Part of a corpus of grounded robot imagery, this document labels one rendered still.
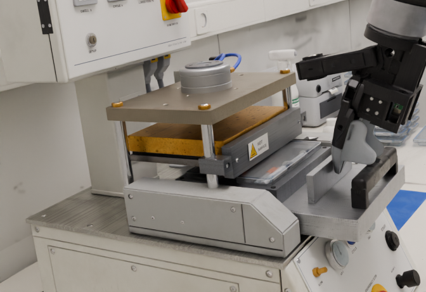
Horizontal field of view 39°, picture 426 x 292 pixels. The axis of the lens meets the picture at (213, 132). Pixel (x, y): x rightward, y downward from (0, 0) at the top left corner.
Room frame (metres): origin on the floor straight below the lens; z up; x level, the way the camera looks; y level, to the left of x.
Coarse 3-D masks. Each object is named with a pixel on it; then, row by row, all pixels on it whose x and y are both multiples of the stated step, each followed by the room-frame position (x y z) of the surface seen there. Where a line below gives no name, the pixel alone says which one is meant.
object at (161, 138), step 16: (240, 112) 0.96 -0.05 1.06; (256, 112) 0.95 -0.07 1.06; (272, 112) 0.93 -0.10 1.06; (160, 128) 0.91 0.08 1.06; (176, 128) 0.90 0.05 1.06; (192, 128) 0.89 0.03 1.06; (224, 128) 0.87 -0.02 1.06; (240, 128) 0.86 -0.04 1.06; (144, 144) 0.87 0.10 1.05; (160, 144) 0.85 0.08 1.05; (176, 144) 0.84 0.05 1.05; (192, 144) 0.82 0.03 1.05; (224, 144) 0.80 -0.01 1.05; (144, 160) 0.87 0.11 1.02; (160, 160) 0.86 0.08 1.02; (176, 160) 0.84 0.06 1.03; (192, 160) 0.83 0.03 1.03
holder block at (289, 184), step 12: (312, 156) 0.88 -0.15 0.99; (324, 156) 0.90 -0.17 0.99; (300, 168) 0.83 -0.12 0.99; (312, 168) 0.86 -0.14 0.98; (180, 180) 0.84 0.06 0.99; (192, 180) 0.83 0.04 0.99; (204, 180) 0.83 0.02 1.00; (228, 180) 0.82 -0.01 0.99; (288, 180) 0.79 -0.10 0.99; (300, 180) 0.82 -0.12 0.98; (276, 192) 0.76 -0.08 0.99; (288, 192) 0.79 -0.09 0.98
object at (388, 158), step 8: (384, 152) 0.82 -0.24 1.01; (392, 152) 0.82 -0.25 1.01; (376, 160) 0.79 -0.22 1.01; (384, 160) 0.79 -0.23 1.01; (392, 160) 0.82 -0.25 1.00; (368, 168) 0.76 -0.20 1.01; (376, 168) 0.76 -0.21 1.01; (384, 168) 0.79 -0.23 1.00; (392, 168) 0.84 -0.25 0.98; (360, 176) 0.73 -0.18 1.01; (368, 176) 0.73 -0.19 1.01; (376, 176) 0.75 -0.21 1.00; (352, 184) 0.73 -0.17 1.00; (360, 184) 0.72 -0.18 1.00; (368, 184) 0.73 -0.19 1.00; (352, 192) 0.73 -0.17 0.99; (360, 192) 0.72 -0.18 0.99; (368, 192) 0.73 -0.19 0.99; (352, 200) 0.73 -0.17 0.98; (360, 200) 0.72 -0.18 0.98
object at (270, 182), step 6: (318, 144) 0.93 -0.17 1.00; (312, 150) 0.89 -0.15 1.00; (306, 156) 0.87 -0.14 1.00; (294, 162) 0.84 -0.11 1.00; (300, 162) 0.85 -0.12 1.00; (288, 168) 0.82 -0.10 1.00; (282, 174) 0.80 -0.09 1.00; (240, 180) 0.80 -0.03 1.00; (246, 180) 0.79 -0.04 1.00; (252, 180) 0.79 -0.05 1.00; (258, 180) 0.78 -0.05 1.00; (264, 180) 0.78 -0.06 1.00; (270, 180) 0.77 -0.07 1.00; (276, 180) 0.79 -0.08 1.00
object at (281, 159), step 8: (288, 144) 0.93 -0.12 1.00; (296, 144) 0.93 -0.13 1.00; (304, 144) 0.92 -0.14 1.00; (312, 144) 0.92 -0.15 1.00; (280, 152) 0.89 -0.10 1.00; (288, 152) 0.89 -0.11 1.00; (296, 152) 0.89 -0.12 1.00; (304, 152) 0.88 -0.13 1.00; (264, 160) 0.86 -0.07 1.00; (272, 160) 0.86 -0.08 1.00; (280, 160) 0.85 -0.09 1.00; (288, 160) 0.85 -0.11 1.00; (296, 160) 0.84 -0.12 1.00; (256, 168) 0.83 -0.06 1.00; (264, 168) 0.82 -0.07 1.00; (272, 168) 0.82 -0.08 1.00; (280, 168) 0.82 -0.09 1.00; (240, 176) 0.80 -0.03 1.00; (248, 176) 0.80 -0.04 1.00; (256, 176) 0.79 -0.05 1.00; (264, 176) 0.79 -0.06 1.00; (272, 176) 0.79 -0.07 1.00
